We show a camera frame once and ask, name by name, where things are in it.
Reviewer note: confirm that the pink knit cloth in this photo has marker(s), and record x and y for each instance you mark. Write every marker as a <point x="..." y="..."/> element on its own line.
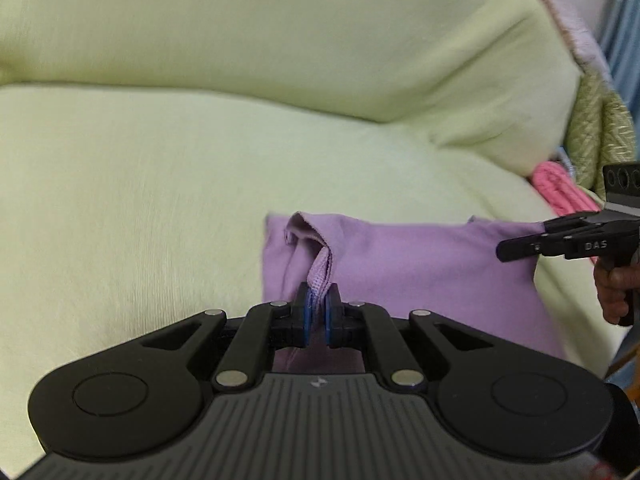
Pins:
<point x="560" y="187"/>

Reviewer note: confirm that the green covered sofa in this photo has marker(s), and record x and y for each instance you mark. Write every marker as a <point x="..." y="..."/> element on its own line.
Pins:
<point x="200" y="160"/>

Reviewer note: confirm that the purple garment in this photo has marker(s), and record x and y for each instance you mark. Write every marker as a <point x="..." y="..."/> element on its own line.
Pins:
<point x="400" y="270"/>

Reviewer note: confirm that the pale lavender fringed cloth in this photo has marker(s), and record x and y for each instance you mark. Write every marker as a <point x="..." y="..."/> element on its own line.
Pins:
<point x="570" y="25"/>

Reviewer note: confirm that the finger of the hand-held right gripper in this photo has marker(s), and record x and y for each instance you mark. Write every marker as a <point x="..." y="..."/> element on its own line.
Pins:
<point x="520" y="249"/>

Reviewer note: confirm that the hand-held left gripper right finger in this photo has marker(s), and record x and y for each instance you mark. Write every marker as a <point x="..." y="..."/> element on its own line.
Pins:
<point x="330" y="317"/>

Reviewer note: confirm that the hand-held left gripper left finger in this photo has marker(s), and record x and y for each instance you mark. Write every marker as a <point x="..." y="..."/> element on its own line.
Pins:
<point x="306" y="317"/>

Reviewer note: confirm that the person's right hand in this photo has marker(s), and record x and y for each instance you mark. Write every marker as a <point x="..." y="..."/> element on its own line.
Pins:
<point x="617" y="292"/>

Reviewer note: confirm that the green herringbone cloth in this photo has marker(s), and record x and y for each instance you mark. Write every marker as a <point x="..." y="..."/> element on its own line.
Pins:
<point x="595" y="130"/>

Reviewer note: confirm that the blue curtain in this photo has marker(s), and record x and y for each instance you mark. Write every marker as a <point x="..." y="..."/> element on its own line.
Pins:
<point x="622" y="35"/>

